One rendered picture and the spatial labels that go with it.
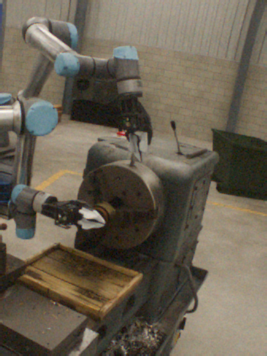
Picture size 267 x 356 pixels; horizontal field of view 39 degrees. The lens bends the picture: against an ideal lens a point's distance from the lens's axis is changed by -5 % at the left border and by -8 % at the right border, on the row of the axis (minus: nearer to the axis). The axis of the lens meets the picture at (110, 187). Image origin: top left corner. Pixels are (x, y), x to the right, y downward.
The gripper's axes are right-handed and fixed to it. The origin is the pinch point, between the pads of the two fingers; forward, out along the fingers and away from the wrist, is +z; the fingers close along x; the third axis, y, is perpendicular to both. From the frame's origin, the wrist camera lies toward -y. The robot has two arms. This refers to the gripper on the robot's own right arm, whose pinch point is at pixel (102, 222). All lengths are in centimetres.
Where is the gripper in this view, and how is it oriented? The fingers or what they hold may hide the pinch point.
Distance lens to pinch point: 129.6
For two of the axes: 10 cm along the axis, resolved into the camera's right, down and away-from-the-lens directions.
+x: 1.5, -9.4, -2.9
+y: -4.7, 1.9, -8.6
